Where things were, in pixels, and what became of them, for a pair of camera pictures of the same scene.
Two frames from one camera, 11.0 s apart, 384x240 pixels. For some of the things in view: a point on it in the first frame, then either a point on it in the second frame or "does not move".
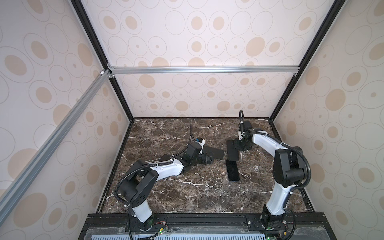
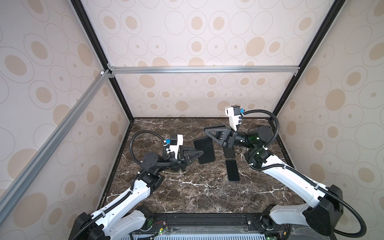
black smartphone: x=233 y=172 does not move
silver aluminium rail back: x=204 y=69 does not move
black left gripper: x=210 y=160 → x=184 y=157
